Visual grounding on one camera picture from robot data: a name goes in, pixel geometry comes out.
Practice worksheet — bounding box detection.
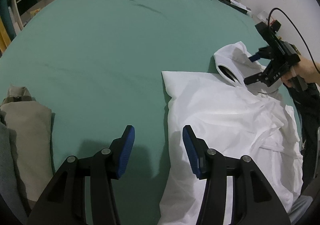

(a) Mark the white hooded garment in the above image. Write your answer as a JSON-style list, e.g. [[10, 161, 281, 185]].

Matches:
[[159, 42, 304, 224]]

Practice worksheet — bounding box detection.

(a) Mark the black clothes pile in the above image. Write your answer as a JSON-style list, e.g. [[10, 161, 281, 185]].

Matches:
[[287, 77, 319, 189]]

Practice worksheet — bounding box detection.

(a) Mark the person's right hand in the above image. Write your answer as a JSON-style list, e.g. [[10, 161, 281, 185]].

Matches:
[[280, 55, 320, 87]]

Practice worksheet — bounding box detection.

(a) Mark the green bed sheet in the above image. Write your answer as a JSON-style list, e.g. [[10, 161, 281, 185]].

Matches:
[[1, 0, 265, 224]]

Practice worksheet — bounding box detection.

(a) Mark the folded olive garment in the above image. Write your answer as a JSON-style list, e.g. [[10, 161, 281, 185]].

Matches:
[[1, 85, 53, 209]]

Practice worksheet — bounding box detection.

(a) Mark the folded grey sweater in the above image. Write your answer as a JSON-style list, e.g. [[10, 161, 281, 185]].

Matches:
[[1, 116, 28, 224]]

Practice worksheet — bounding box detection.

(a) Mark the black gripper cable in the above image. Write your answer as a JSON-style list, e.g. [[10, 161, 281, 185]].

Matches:
[[267, 7, 320, 74]]

